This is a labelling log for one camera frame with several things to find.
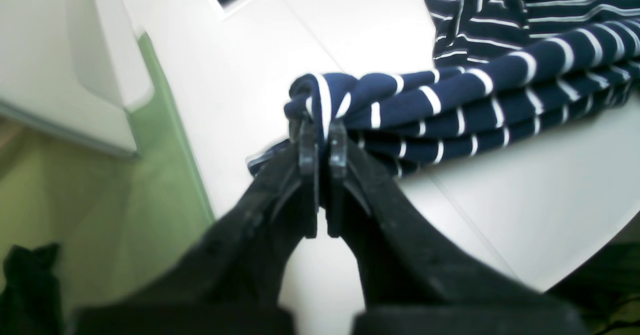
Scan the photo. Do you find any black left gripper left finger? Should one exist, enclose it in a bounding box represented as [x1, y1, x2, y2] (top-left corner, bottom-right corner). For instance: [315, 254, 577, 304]
[66, 120, 318, 335]

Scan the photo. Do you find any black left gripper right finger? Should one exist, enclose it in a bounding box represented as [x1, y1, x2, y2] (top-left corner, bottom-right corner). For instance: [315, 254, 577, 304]
[326, 121, 586, 335]

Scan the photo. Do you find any navy white striped t-shirt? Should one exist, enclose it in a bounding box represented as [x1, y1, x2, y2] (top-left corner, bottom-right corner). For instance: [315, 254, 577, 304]
[247, 0, 640, 178]

